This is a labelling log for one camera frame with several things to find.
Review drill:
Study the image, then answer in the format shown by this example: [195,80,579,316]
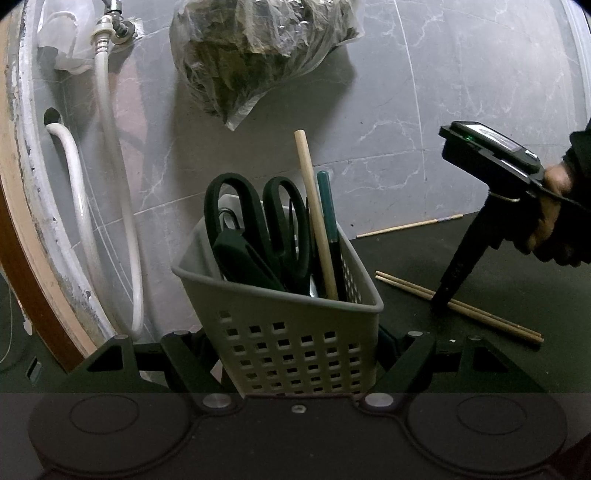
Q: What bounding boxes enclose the black scissors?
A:
[204,172,313,296]

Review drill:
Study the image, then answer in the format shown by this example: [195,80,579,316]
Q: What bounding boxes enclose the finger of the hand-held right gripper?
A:
[430,193,516,317]

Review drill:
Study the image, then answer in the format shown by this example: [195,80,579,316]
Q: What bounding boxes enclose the white wall trim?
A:
[564,0,591,118]

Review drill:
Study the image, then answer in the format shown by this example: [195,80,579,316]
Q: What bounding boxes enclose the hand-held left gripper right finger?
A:
[365,325,550,405]

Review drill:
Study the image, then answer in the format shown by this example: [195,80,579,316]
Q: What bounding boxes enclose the person's right forearm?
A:
[561,117,591,188]

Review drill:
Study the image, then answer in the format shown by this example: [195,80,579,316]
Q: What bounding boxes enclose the green plastic handled utensil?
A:
[212,229,287,292]

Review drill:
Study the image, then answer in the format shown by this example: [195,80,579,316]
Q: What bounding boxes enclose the white hose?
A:
[45,16,145,340]

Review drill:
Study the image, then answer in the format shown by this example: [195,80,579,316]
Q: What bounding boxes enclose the white perforated utensil basket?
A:
[172,194,385,399]

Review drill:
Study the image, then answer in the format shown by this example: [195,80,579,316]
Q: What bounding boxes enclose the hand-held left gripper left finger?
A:
[60,330,241,403]

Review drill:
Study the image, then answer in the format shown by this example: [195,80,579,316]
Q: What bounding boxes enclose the thin black teal-handled stick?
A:
[316,171,345,302]

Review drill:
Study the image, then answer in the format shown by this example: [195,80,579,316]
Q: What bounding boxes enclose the white hanging plastic bag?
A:
[37,0,100,75]

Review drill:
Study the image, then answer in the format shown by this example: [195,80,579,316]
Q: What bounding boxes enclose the person's right hand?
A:
[526,164,591,267]

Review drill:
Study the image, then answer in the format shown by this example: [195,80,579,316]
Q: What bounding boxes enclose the metal wall tap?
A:
[95,0,140,47]

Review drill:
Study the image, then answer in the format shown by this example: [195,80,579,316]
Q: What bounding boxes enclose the bamboo chopstick with purple band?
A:
[376,270,543,337]
[355,213,464,239]

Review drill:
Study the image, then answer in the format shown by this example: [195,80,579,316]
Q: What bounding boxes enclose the wooden door frame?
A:
[0,9,116,374]

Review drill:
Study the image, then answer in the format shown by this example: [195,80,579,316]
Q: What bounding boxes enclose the plain bamboo chopstick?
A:
[294,130,341,301]
[375,275,545,345]

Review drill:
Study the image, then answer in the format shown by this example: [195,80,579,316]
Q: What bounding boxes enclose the plastic bag of dried leaves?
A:
[169,0,365,132]

